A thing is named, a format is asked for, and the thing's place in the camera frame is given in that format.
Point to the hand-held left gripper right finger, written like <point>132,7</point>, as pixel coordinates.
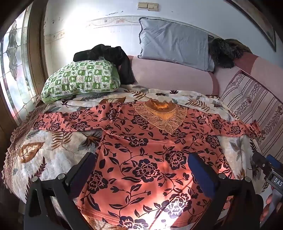
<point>201,174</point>

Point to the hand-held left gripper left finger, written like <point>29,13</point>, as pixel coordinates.
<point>82,173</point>

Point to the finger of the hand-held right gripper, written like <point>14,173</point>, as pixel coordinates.
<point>274,162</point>
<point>260,163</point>

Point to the orange floral blouse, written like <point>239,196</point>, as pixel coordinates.
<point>143,154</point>

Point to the person's right hand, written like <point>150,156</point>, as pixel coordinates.
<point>268,205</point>

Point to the leaf print blanket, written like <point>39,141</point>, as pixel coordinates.
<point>44,161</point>

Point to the striped pink sofa cushion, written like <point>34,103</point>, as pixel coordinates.
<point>249,99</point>

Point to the plain pink cushion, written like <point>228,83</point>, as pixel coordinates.
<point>260,68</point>

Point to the green checkered pillow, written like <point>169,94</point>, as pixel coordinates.
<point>81,77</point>

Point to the pink bolster cushion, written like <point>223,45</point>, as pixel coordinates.
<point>168,77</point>

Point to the dark furry cushion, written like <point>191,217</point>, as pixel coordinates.
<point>221,54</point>

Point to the olive brown cloth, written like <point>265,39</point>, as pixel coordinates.
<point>240,46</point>

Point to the black garment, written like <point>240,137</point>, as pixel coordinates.
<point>106,54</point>

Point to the grey blue pillow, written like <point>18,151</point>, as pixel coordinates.
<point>174,42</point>

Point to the stained glass window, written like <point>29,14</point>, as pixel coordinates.
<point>15,55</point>

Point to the framed wall picture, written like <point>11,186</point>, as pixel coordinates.
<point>265,28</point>

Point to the beige wall switch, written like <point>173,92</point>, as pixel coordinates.
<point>153,7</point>
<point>142,5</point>

